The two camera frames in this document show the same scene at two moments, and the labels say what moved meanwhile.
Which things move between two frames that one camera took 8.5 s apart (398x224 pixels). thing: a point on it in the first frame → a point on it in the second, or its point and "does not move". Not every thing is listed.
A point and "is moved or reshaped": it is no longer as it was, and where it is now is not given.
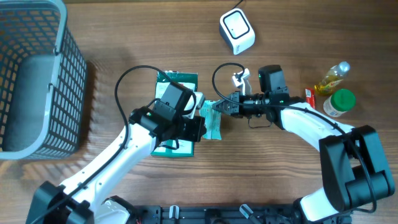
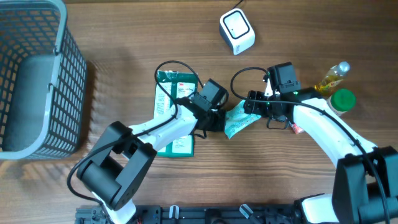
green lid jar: (340, 101) does not move
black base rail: (164, 214) does not move
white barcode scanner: (236, 29) does not move
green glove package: (175, 147) does not move
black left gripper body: (189, 129) → (217, 122)
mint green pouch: (212, 121) is moved or reshaped
